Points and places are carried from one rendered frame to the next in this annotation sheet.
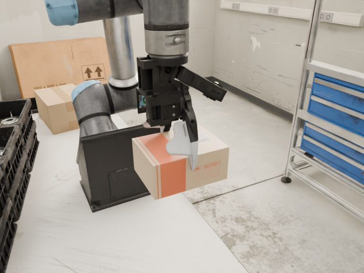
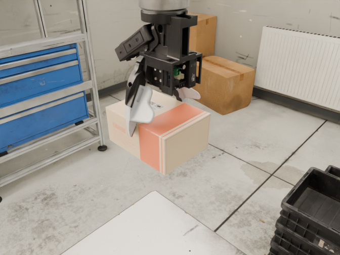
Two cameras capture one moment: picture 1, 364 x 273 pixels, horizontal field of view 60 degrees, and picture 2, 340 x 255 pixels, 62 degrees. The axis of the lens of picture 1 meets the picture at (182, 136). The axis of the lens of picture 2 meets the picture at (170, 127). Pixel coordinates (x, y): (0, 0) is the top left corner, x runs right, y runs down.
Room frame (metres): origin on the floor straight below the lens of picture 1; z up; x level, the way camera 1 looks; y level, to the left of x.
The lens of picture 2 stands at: (0.69, 0.46, 1.37)
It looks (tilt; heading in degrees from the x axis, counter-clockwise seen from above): 31 degrees down; 250
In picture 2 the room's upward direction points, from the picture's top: straight up
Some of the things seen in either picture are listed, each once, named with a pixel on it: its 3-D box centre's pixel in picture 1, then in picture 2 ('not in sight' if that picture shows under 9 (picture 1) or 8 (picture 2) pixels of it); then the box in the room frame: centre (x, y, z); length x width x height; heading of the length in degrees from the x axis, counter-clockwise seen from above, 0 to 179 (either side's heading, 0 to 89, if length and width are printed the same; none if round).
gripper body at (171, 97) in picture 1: (164, 88); (167, 51); (0.54, 0.03, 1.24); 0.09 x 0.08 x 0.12; 116
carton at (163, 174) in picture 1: (179, 158); (157, 127); (0.56, 0.01, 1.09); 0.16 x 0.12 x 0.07; 116
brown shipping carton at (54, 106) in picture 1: (63, 107); not in sight; (1.63, 0.66, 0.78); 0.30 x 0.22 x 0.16; 35
